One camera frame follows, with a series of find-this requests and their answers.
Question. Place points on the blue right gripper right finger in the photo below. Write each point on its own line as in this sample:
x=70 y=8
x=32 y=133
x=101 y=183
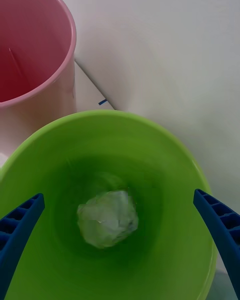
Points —
x=222 y=225

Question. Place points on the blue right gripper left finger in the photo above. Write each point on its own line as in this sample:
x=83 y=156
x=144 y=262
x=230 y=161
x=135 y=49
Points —
x=17 y=232

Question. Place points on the green plastic bin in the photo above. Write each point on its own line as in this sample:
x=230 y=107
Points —
x=162 y=180

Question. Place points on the white paper ball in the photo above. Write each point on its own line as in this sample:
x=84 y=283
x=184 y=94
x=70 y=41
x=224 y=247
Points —
x=107 y=220

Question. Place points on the pink plastic bin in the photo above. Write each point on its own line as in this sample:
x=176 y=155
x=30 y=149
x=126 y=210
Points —
x=37 y=42

